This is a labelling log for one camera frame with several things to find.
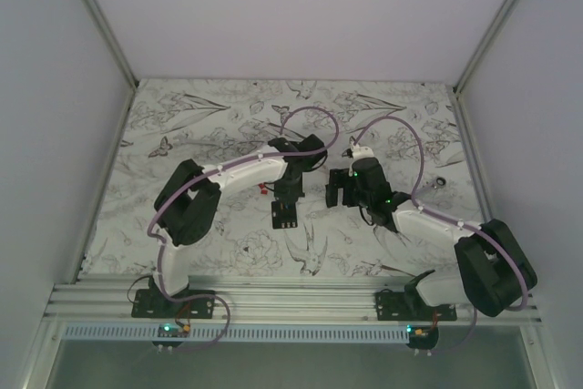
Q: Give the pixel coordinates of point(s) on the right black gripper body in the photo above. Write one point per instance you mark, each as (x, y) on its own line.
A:
(363, 199)

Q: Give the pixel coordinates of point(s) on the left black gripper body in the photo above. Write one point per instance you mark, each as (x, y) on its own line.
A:
(289, 189)

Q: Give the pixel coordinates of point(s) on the black fuse box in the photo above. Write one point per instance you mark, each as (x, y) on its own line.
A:
(283, 215)

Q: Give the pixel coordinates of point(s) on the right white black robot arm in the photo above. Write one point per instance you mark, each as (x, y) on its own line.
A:
(492, 273)

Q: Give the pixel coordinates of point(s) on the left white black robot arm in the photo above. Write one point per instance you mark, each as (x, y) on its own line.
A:
(186, 207)

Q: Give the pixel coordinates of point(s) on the floral patterned mat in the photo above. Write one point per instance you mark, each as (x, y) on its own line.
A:
(411, 128)

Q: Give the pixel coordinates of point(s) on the silver ratchet wrench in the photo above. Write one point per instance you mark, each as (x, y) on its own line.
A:
(433, 184)

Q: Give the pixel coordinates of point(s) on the right controller board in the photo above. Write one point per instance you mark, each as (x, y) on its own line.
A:
(422, 339)

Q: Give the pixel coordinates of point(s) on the controller board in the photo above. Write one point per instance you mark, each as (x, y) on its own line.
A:
(422, 339)
(170, 336)

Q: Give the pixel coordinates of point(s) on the left controller board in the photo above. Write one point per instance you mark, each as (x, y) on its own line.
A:
(170, 336)

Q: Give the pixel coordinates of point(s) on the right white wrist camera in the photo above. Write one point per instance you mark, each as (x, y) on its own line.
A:
(356, 152)

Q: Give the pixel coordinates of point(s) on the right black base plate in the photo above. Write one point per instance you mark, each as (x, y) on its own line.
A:
(402, 307)

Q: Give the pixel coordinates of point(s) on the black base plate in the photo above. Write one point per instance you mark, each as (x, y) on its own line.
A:
(402, 307)
(150, 303)

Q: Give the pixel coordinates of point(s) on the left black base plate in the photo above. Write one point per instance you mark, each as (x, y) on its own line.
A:
(150, 303)

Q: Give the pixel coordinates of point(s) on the aluminium rail base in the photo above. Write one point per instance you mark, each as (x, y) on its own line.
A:
(299, 300)

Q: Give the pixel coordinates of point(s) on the white slotted cable duct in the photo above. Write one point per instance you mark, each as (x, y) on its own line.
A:
(238, 333)

